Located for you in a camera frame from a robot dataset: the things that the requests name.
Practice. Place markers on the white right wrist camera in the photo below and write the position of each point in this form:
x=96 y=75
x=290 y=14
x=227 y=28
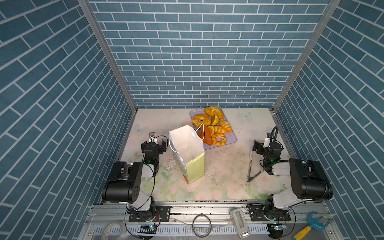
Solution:
x=267 y=140

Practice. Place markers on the white paper gift bag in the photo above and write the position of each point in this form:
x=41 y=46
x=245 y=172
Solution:
x=188 y=149

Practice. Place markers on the red-orange triangular bread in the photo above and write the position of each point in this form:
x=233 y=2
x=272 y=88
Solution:
x=205 y=135

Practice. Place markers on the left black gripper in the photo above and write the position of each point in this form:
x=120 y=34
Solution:
x=161 y=148

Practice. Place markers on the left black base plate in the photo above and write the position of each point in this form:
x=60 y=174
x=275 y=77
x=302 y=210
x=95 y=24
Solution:
x=163 y=212

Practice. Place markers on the striped long bread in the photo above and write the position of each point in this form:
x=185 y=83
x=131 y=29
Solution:
x=216 y=129

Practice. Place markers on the braided croissant bread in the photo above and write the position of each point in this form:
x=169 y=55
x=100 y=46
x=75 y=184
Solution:
x=226 y=126

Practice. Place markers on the white handheld device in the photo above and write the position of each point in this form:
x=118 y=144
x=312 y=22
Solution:
x=239 y=221

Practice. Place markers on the sugared oval bread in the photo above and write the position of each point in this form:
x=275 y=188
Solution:
x=211 y=111

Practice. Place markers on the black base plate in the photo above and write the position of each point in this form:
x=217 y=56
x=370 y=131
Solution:
x=163 y=212
x=260 y=213

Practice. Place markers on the round flower bun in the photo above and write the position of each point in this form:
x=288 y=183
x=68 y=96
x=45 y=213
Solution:
x=201 y=119

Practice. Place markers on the small yellow horn bread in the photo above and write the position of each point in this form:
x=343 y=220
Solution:
x=215 y=120

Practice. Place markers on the twisted ring doughnut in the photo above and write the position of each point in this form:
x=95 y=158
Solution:
x=219 y=139

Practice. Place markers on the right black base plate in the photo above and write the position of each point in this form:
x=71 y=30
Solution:
x=260 y=213

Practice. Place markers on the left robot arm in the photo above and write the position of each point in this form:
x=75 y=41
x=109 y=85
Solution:
x=124 y=182

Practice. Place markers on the metal kitchen tongs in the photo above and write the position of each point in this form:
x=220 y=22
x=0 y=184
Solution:
x=251 y=169

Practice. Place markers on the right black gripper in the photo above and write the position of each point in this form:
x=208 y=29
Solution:
x=260 y=147

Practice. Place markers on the blue yellow wrench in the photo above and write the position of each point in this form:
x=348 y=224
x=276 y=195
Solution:
x=314 y=223

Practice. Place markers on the clear tape roll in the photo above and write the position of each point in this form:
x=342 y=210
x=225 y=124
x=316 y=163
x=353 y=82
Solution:
x=114 y=231

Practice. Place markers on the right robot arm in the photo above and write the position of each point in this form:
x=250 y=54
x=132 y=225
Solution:
x=308 y=183

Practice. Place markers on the lilac plastic tray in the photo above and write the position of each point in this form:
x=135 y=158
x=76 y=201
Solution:
x=230 y=136

